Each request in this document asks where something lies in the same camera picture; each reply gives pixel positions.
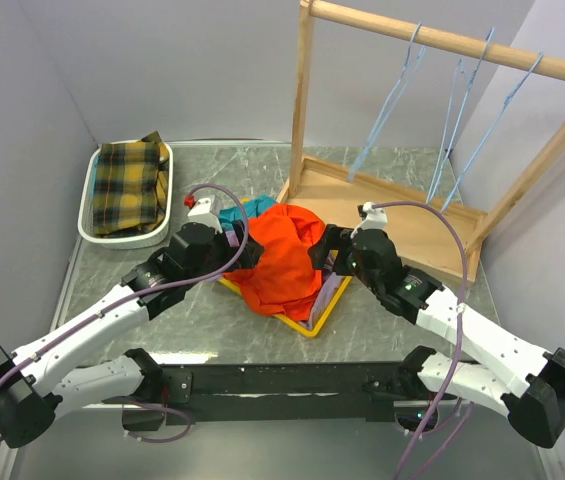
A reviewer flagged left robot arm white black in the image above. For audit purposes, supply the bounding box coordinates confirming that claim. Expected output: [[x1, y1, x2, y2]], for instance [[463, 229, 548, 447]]
[[0, 221, 264, 448]]

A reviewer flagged teal t shirt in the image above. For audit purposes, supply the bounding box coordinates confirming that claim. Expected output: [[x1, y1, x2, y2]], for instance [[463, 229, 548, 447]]
[[217, 195, 278, 231]]

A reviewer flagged yellow plaid cloth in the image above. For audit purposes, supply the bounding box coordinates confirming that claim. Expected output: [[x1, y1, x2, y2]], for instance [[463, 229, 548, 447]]
[[92, 131, 170, 238]]

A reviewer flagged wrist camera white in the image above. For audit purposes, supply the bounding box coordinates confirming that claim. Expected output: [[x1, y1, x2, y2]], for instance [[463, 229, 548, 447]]
[[352, 202, 388, 235], [187, 195, 222, 232]]

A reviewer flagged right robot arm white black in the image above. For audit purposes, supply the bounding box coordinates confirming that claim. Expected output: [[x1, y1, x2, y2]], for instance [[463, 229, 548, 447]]
[[309, 224, 565, 448]]

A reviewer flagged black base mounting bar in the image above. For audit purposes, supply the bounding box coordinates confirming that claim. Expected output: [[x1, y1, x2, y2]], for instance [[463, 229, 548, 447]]
[[100, 360, 468, 426]]

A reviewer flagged orange t shirt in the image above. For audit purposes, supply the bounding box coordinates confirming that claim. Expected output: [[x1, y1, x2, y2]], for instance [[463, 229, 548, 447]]
[[222, 202, 343, 322]]

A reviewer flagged blue wire hanger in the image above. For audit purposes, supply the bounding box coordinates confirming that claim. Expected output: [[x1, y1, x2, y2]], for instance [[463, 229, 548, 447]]
[[425, 27, 496, 204], [440, 52, 546, 212], [347, 22, 427, 183]]

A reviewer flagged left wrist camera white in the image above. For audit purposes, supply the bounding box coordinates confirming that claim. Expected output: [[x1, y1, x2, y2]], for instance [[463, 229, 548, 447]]
[[187, 195, 222, 232]]

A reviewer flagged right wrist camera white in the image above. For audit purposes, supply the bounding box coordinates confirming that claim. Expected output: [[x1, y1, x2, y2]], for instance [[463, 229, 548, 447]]
[[352, 202, 388, 235]]

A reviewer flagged purple t shirt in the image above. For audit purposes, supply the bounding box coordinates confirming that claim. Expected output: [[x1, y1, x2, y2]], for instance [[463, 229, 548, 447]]
[[305, 251, 344, 330]]

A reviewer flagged white plastic basket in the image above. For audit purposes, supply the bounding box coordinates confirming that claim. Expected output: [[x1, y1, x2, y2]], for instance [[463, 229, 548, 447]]
[[77, 145, 174, 250]]

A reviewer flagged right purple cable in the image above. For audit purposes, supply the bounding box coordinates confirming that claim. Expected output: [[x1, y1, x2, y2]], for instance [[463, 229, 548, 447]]
[[371, 199, 478, 480]]

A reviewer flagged wooden hanger rack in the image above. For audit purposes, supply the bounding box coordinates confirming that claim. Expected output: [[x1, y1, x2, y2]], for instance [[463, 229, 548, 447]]
[[278, 1, 565, 281]]

